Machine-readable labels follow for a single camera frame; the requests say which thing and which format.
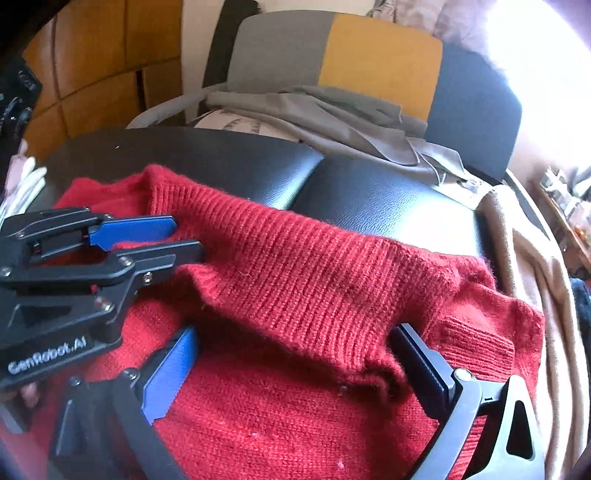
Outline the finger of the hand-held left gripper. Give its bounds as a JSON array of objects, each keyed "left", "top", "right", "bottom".
[
  {"left": 0, "top": 238, "right": 206, "bottom": 320},
  {"left": 2, "top": 206, "right": 179, "bottom": 260}
]

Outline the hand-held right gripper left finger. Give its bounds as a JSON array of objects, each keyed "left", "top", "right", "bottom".
[{"left": 46, "top": 325, "right": 200, "bottom": 480}]

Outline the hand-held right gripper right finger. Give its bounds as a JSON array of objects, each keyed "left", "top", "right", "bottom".
[{"left": 390, "top": 323, "right": 548, "bottom": 480}]

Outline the red knitted sweater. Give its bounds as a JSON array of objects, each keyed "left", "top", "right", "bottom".
[{"left": 32, "top": 164, "right": 546, "bottom": 480}]

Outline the person's left hand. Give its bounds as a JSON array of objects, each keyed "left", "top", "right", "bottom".
[{"left": 18, "top": 384, "right": 41, "bottom": 409}]

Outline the white fluffy garment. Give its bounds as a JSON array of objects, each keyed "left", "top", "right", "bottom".
[{"left": 0, "top": 157, "right": 49, "bottom": 219}]

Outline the pink knitted garment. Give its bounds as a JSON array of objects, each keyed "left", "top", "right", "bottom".
[{"left": 6, "top": 138, "right": 29, "bottom": 191}]

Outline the white patterned cushion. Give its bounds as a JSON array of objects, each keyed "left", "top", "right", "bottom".
[{"left": 191, "top": 108, "right": 315, "bottom": 142}]

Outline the beige blanket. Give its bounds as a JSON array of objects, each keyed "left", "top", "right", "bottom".
[{"left": 478, "top": 184, "right": 588, "bottom": 472}]

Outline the dark blue cloth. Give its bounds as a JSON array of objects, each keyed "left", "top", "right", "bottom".
[{"left": 570, "top": 277, "right": 591, "bottom": 334}]

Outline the black device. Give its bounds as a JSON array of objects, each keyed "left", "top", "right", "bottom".
[{"left": 0, "top": 58, "right": 45, "bottom": 154}]

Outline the cluttered side shelf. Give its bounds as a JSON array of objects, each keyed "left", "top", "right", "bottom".
[{"left": 536, "top": 165, "right": 591, "bottom": 278}]

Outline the grey garment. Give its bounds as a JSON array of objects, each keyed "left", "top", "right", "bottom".
[{"left": 127, "top": 85, "right": 486, "bottom": 198}]

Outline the grey yellow blue chair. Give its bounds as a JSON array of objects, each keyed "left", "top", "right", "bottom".
[{"left": 202, "top": 11, "right": 523, "bottom": 186}]

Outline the pale pink fabric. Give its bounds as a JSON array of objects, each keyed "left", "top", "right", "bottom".
[{"left": 365, "top": 0, "right": 509, "bottom": 71}]

